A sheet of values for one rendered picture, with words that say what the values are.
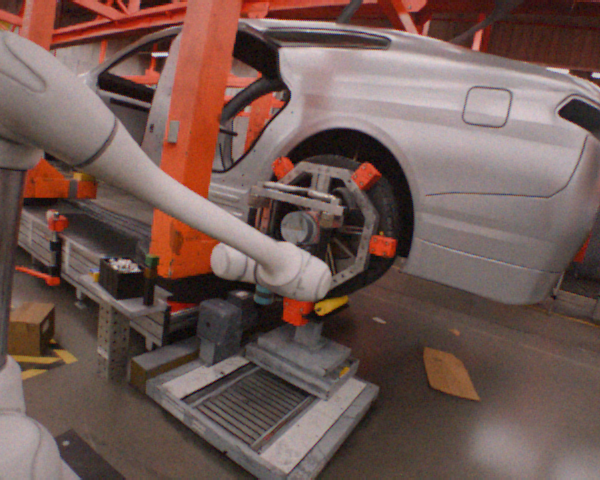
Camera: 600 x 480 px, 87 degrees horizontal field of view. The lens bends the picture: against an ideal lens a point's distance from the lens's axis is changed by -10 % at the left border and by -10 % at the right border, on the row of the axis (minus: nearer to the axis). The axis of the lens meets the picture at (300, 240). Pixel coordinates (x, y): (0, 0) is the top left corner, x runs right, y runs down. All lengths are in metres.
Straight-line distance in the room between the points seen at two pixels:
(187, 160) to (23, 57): 1.04
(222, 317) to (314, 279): 0.93
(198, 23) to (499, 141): 1.27
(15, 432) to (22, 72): 0.52
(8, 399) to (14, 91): 0.55
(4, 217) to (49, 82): 0.27
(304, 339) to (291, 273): 1.11
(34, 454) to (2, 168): 0.45
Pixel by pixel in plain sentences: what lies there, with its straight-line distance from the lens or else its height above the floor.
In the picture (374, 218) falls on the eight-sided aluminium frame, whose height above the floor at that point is 0.95.
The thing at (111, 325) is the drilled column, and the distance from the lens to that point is 1.68.
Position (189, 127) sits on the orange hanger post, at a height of 1.16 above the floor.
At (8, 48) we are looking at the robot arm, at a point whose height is 1.15.
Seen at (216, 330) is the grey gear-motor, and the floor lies 0.32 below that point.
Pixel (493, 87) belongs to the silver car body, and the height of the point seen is 1.55.
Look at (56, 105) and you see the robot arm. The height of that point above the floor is 1.09.
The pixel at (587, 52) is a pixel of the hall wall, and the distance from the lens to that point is 11.69.
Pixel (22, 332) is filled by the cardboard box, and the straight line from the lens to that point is 2.03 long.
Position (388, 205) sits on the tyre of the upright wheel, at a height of 1.01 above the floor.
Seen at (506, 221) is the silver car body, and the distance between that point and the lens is 1.49.
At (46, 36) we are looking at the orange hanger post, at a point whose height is 1.74.
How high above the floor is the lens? 1.06
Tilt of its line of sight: 10 degrees down
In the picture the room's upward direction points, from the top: 11 degrees clockwise
